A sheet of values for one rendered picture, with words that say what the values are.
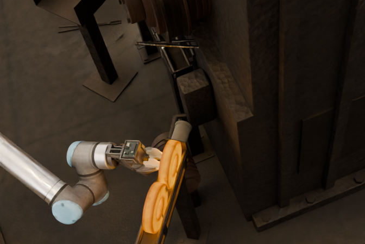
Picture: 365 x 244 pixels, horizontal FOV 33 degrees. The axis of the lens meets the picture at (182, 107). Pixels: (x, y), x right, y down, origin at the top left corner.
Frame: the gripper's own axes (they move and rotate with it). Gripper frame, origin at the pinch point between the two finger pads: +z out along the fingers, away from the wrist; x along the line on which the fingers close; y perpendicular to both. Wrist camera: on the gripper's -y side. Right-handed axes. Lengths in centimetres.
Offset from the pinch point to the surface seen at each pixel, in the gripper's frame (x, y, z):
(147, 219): -21.6, 4.1, 1.0
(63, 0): 69, 5, -68
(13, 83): 59, -40, -126
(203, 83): 26.7, 5.1, 7.6
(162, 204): -13.2, -3.3, 0.2
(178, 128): 14.2, -3.3, -1.8
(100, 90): 62, -52, -80
